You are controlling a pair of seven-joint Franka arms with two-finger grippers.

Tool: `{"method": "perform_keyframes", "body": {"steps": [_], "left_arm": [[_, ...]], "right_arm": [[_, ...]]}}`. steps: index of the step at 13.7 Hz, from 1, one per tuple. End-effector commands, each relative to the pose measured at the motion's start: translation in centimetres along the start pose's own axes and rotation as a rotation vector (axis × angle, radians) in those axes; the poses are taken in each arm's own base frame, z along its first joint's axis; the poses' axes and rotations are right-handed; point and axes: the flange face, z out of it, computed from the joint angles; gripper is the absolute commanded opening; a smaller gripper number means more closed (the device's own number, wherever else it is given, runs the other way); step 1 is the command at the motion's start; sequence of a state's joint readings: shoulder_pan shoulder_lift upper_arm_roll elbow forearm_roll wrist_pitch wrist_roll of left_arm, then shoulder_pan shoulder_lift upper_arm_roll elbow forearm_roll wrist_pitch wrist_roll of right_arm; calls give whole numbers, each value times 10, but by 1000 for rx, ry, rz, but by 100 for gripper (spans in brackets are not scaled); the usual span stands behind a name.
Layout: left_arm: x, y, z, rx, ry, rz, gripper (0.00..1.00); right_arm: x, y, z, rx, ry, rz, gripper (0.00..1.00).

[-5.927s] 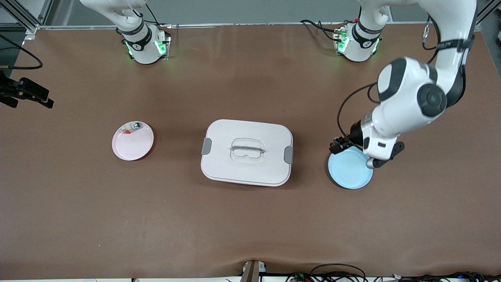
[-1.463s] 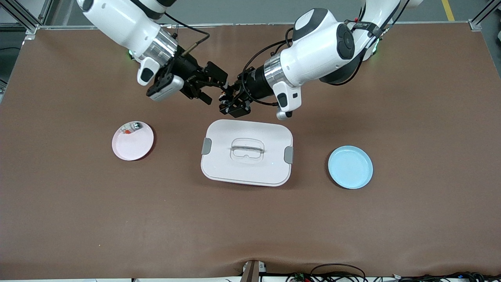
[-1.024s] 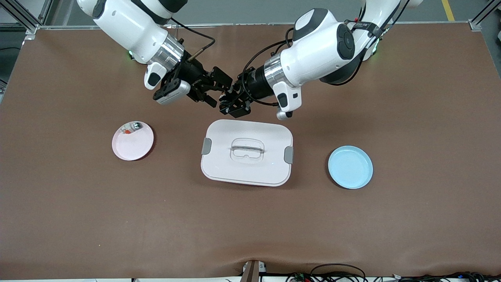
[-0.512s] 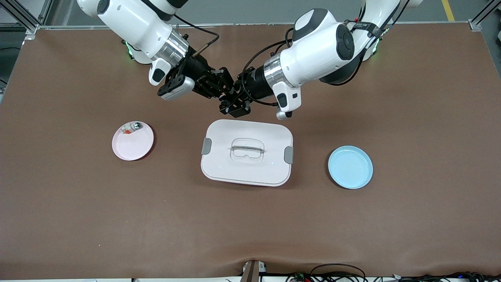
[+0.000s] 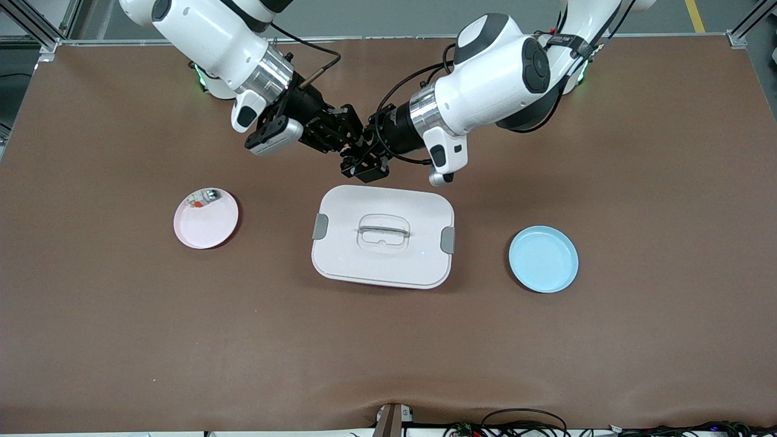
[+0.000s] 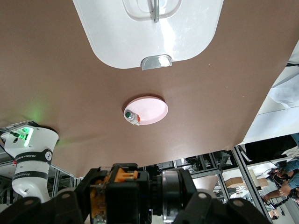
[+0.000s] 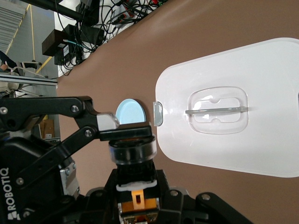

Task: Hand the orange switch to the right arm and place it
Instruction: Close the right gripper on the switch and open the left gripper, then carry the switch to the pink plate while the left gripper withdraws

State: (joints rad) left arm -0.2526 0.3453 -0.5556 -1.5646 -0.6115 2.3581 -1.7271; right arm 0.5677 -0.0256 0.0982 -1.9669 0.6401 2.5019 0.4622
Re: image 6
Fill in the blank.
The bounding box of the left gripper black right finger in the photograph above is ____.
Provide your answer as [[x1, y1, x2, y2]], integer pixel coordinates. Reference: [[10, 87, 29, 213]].
[[175, 169, 271, 224]]

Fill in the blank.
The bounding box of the metal shelving frame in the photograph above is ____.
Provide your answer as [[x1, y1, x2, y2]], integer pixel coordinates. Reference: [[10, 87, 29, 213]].
[[144, 140, 299, 224]]

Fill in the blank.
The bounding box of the brown cardboard box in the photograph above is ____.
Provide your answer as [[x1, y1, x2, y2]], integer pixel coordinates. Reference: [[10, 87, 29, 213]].
[[225, 176, 246, 188]]

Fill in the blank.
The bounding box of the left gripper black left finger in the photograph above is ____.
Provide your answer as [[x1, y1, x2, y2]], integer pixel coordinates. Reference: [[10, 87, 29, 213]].
[[14, 168, 110, 224]]

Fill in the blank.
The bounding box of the white round plate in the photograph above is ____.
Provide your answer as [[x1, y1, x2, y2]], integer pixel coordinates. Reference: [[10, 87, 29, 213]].
[[123, 95, 169, 126]]

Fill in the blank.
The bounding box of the background person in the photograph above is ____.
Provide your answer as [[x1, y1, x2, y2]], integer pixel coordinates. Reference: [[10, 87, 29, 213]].
[[261, 158, 299, 210]]

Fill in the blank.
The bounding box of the white lidded storage box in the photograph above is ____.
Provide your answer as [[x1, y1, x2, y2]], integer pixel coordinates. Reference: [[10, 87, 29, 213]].
[[72, 0, 225, 71]]

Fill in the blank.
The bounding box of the brown table mat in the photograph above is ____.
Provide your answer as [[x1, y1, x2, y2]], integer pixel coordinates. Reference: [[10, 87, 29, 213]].
[[0, 0, 299, 178]]

